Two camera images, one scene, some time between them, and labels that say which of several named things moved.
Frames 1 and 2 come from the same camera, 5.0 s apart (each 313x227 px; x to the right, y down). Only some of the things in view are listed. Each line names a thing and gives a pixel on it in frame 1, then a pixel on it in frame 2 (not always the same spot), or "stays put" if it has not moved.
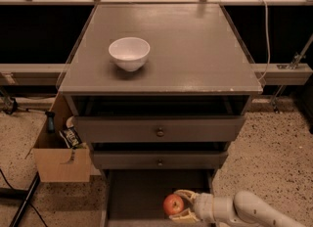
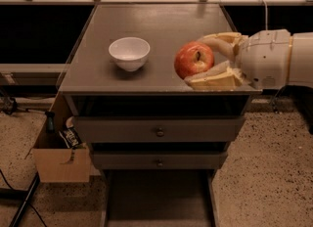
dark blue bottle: (51, 121) stays put
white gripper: (203, 205) -> (263, 59)
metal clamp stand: (9, 105) stays put
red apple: (173, 204) -> (192, 58)
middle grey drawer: (159, 159) stays put
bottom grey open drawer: (135, 198) stays put
